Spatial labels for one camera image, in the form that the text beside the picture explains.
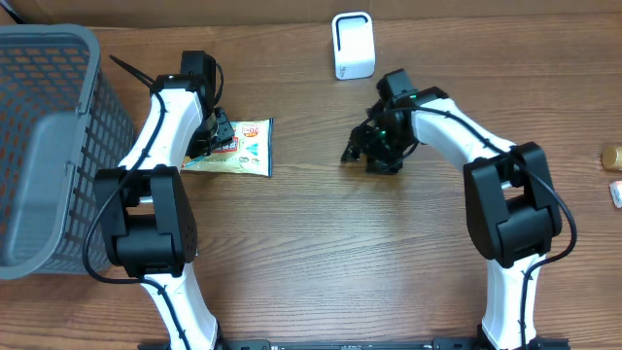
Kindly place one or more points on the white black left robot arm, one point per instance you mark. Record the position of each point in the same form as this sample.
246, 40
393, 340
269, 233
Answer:
144, 213

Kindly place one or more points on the yellow snack bag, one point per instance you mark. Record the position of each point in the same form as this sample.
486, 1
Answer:
249, 152

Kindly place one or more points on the white barcode scanner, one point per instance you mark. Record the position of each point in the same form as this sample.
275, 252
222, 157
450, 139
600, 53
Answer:
353, 46

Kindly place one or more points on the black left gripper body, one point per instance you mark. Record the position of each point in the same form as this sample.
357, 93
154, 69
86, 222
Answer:
215, 134

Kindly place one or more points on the small orange white box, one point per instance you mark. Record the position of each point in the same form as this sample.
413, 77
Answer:
615, 189

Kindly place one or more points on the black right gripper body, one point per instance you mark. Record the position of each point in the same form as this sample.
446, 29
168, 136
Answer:
383, 146

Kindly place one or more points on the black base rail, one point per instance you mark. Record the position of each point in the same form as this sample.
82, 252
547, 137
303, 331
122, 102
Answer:
440, 343

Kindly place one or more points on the grey mesh basket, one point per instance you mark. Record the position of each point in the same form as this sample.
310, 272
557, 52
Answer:
61, 122

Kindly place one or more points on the white tube with gold cap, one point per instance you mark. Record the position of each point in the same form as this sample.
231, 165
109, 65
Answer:
611, 158

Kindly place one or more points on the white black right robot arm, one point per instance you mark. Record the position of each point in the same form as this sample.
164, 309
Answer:
512, 210

